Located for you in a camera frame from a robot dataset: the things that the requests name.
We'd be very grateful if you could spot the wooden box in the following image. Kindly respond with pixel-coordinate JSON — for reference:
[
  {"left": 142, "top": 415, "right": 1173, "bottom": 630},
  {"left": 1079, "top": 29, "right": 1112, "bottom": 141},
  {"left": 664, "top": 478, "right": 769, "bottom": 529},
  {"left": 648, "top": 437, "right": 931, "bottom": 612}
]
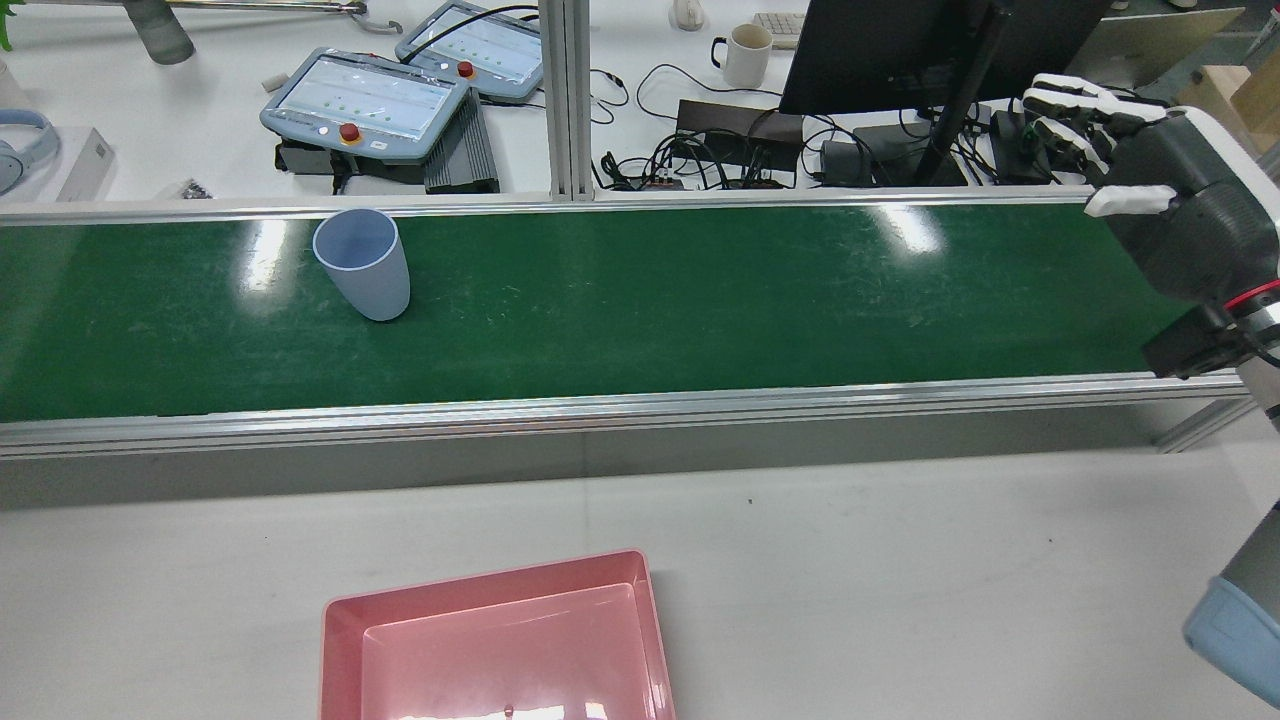
[{"left": 1176, "top": 52, "right": 1280, "bottom": 153}]

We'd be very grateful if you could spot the black power adapter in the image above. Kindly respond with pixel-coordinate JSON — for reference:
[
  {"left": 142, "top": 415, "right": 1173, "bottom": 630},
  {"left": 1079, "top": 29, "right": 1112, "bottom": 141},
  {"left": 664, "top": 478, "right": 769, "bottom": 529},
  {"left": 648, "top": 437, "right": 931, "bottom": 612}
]
[
  {"left": 988, "top": 105, "right": 1056, "bottom": 184},
  {"left": 820, "top": 125, "right": 969, "bottom": 188}
]

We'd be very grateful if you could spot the dark flat panel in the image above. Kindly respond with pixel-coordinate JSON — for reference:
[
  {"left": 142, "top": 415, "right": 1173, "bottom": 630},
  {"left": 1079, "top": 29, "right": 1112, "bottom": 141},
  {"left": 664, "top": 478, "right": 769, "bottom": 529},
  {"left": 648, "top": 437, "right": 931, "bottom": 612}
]
[{"left": 677, "top": 98, "right": 806, "bottom": 171}]

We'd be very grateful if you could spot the aluminium upright post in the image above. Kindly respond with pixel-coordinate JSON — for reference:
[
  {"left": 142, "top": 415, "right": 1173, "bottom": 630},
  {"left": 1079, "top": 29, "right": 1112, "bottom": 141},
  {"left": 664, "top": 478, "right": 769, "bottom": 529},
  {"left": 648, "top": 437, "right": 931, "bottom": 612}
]
[{"left": 538, "top": 0, "right": 597, "bottom": 201}]

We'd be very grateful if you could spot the black cable bundle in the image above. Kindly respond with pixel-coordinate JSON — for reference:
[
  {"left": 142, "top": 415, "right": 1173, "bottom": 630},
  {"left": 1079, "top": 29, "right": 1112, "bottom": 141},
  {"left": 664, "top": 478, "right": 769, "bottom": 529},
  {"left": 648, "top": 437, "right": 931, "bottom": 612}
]
[{"left": 595, "top": 118, "right": 816, "bottom": 193}]

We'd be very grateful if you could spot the white keyboard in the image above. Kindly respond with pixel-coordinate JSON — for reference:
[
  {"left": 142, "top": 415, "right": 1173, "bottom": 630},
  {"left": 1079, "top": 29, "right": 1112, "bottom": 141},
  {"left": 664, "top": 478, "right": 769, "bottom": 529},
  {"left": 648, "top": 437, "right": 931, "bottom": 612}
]
[{"left": 752, "top": 10, "right": 807, "bottom": 49}]

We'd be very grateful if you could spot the beige cardboard sheet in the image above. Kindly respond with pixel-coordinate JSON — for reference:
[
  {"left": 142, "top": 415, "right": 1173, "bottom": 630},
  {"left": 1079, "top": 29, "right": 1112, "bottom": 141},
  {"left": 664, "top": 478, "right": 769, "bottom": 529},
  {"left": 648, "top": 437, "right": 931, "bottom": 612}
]
[{"left": 1065, "top": 6, "right": 1249, "bottom": 91}]

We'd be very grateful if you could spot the pink plastic box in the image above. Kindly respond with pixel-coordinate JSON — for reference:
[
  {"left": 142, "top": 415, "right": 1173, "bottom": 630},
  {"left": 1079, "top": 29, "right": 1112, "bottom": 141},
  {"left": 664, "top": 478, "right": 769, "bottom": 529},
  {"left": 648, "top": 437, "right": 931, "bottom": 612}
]
[{"left": 320, "top": 550, "right": 678, "bottom": 720}]

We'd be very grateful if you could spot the green conveyor belt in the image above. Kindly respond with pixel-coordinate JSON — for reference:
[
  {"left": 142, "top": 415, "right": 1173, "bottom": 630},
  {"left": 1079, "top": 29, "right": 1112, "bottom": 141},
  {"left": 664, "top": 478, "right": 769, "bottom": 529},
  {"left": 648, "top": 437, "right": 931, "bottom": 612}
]
[{"left": 0, "top": 190, "right": 1261, "bottom": 461}]

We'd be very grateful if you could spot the black adapter block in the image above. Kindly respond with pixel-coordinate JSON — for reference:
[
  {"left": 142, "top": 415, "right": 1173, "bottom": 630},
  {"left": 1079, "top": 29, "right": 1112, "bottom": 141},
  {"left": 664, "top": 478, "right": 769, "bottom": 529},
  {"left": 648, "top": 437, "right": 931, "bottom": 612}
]
[{"left": 276, "top": 140, "right": 346, "bottom": 179}]

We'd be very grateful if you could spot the white cardboard box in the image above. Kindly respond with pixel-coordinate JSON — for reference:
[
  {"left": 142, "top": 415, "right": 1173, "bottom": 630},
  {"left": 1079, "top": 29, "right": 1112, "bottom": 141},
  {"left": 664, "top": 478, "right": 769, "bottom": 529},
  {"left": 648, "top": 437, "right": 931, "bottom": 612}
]
[{"left": 55, "top": 127, "right": 117, "bottom": 202}]

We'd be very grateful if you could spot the black Huawei monitor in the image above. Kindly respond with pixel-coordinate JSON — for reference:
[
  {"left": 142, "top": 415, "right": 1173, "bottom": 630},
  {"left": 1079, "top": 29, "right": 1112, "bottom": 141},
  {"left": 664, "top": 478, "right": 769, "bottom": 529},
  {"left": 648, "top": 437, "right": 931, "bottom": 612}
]
[{"left": 778, "top": 0, "right": 1113, "bottom": 187}]

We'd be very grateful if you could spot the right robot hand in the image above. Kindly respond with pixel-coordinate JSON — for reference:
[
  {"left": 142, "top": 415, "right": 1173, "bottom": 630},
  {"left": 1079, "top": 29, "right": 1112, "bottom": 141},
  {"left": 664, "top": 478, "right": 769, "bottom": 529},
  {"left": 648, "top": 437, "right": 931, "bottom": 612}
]
[{"left": 1022, "top": 72, "right": 1280, "bottom": 306}]

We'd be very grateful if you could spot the grey teach pendant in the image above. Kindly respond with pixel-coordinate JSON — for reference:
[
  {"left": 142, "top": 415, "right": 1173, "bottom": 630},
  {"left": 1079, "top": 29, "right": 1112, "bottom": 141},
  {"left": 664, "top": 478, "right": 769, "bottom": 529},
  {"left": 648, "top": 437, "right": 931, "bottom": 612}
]
[
  {"left": 260, "top": 47, "right": 471, "bottom": 166},
  {"left": 395, "top": 0, "right": 546, "bottom": 106}
]

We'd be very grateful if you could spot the white cylinder with black handle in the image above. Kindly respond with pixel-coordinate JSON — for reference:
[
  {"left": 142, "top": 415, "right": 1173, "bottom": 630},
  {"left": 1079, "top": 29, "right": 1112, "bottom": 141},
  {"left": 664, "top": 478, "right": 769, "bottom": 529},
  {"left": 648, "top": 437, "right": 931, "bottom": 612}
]
[{"left": 711, "top": 24, "right": 774, "bottom": 89}]

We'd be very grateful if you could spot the grey metal box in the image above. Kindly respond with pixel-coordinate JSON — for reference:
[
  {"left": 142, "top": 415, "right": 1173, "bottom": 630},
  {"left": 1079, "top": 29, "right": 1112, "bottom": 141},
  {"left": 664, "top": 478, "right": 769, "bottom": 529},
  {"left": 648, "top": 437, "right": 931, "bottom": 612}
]
[{"left": 424, "top": 88, "right": 501, "bottom": 195}]

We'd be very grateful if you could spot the chrome rod with grey grip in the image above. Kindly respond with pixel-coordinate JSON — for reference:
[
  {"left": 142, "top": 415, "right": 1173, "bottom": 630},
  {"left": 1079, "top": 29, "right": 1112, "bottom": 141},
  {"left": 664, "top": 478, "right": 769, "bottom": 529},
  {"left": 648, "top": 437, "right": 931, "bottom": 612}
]
[{"left": 5, "top": 0, "right": 403, "bottom": 66}]

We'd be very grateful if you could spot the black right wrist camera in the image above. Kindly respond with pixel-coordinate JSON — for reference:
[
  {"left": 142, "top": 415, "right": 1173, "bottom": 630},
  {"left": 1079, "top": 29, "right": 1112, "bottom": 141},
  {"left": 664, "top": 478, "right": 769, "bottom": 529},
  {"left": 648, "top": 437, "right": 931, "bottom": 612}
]
[{"left": 1143, "top": 305, "right": 1263, "bottom": 379}]

